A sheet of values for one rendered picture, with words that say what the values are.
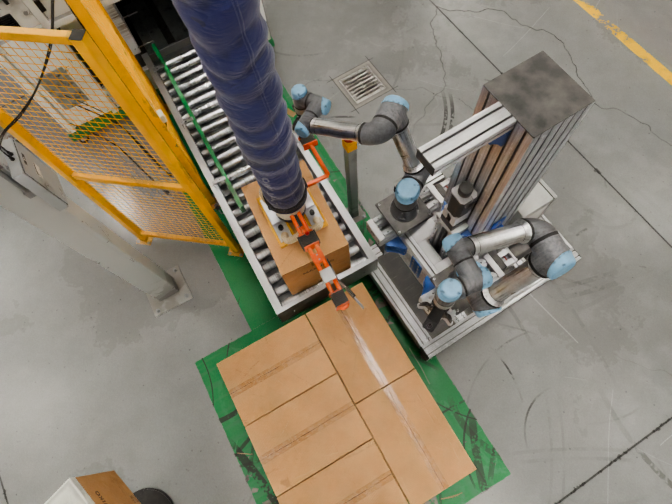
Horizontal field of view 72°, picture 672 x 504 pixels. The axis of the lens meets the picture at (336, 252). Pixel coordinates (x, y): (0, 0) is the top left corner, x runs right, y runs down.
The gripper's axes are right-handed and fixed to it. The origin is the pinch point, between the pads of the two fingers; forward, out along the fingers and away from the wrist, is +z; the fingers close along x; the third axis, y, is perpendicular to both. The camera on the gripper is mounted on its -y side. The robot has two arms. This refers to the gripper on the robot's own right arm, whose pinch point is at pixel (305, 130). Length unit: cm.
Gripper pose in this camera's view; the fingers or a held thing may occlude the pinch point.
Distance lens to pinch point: 259.0
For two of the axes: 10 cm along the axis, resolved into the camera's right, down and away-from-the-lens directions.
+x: 8.9, -4.5, 1.1
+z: 0.6, 3.5, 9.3
